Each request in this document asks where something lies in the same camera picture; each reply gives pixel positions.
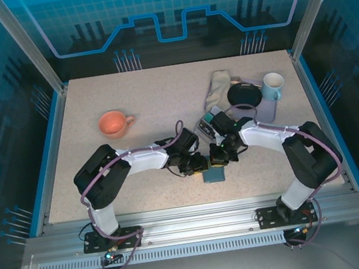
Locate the clear acrylic card box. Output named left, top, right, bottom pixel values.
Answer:
left=192, top=104, right=224, bottom=142

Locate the black VIP card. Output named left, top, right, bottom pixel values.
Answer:
left=197, top=121, right=216, bottom=139

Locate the black round plate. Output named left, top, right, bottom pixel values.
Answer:
left=225, top=80, right=265, bottom=110

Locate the beige cloth pouch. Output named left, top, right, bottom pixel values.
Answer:
left=198, top=68, right=238, bottom=115

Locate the lavender mat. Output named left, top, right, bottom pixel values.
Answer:
left=221, top=72, right=281, bottom=128

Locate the wooden spoon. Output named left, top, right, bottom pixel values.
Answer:
left=230, top=72, right=264, bottom=93

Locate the light blue mug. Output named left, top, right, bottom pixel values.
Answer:
left=260, top=70, right=287, bottom=103

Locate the orange ceramic cup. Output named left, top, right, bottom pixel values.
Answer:
left=95, top=107, right=138, bottom=140

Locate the aluminium mounting rail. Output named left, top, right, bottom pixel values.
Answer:
left=22, top=181, right=359, bottom=269

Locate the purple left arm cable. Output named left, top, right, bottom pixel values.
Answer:
left=71, top=119, right=205, bottom=269

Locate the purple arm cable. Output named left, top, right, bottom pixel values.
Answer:
left=71, top=119, right=205, bottom=269
left=224, top=91, right=355, bottom=256

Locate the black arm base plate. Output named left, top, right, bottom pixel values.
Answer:
left=81, top=224, right=145, bottom=255
left=254, top=200, right=319, bottom=231

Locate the slotted grey cable duct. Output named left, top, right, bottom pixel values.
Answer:
left=36, top=230, right=287, bottom=269

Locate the blue-edged aluminium side rail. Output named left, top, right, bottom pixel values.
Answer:
left=288, top=45, right=359, bottom=199
left=9, top=85, right=90, bottom=239

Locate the small wired connector board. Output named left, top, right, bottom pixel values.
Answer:
left=98, top=246, right=125, bottom=269
left=284, top=222, right=316, bottom=247

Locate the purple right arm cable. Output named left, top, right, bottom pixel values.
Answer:
left=224, top=91, right=355, bottom=256

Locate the aluminium frame post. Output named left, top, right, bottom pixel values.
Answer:
left=282, top=0, right=358, bottom=61
left=0, top=0, right=69, bottom=102

